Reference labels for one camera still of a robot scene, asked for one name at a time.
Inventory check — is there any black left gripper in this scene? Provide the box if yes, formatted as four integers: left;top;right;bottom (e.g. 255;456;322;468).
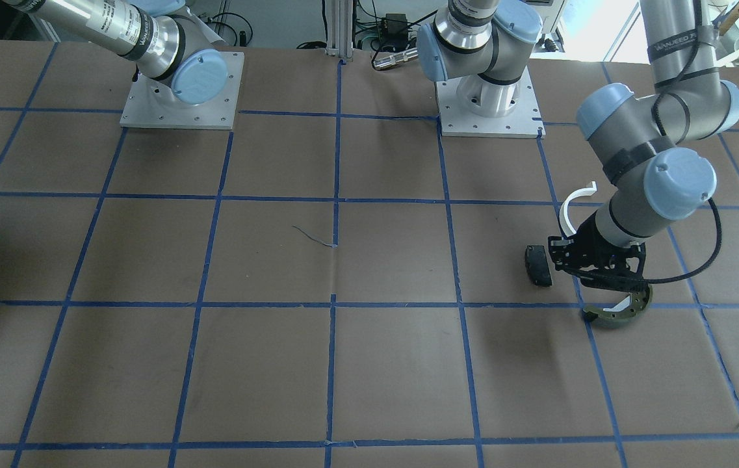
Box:
547;221;648;293

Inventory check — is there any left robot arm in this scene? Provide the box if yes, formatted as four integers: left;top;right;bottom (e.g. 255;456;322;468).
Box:
416;1;739;293

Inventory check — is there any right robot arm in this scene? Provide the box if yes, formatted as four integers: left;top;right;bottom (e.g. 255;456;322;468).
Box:
8;1;227;105

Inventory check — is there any olive green brake shoe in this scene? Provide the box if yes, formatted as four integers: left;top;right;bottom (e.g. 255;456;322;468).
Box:
581;285;653;329

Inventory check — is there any black brake pad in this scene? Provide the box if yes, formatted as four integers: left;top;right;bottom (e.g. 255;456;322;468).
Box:
524;244;553;287

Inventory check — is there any white curved plastic bracket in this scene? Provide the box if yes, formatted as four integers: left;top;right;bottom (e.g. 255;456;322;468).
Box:
559;181;599;236

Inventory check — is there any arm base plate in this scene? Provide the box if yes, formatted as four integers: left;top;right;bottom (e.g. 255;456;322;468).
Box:
120;50;244;131
435;68;547;138

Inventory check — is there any aluminium frame post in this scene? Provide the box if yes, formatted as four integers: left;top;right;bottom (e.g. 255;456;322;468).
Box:
322;0;354;62

